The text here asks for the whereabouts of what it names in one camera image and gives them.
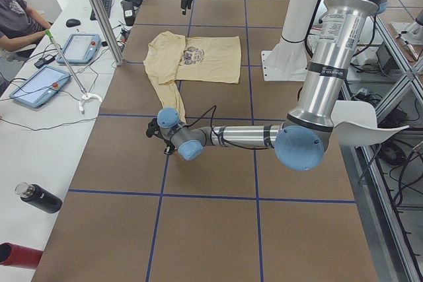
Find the beige long-sleeve printed shirt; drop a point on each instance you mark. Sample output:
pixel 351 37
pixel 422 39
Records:
pixel 172 57

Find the reacher grabber stick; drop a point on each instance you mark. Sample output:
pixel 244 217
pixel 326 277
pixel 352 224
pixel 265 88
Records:
pixel 86 95

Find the black keyboard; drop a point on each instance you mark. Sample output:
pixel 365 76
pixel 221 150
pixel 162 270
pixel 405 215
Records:
pixel 102 4

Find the far blue teach pendant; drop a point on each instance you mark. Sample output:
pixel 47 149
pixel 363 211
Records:
pixel 80 48

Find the blue teach pendant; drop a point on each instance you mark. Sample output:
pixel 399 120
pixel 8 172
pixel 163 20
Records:
pixel 80 48
pixel 38 89

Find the black computer mouse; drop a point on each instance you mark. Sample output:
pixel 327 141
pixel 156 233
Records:
pixel 72 22

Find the near blue teach pendant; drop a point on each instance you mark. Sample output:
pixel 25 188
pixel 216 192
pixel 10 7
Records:
pixel 38 89

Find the black water bottle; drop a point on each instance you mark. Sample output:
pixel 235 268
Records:
pixel 38 197

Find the seated person grey shirt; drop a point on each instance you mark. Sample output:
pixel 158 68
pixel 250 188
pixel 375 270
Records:
pixel 21 25

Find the red cylinder bottle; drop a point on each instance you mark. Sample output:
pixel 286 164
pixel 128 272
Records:
pixel 20 256

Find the aluminium frame post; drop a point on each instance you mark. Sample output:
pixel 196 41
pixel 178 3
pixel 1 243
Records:
pixel 105 26

